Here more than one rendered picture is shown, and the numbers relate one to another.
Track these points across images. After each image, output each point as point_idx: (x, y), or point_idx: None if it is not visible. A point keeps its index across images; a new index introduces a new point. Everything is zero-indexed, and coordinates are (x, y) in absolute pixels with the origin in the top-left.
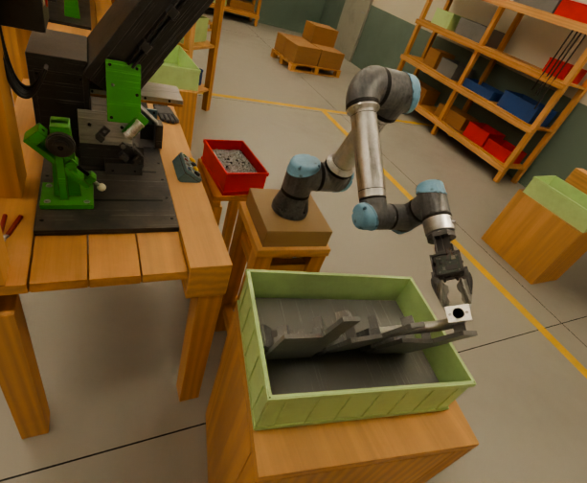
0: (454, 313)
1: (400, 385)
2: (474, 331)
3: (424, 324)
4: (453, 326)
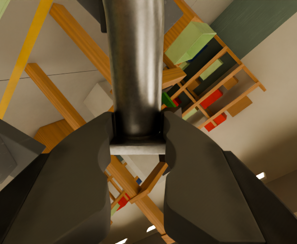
0: (116, 69)
1: None
2: (175, 23)
3: (43, 150)
4: (104, 33)
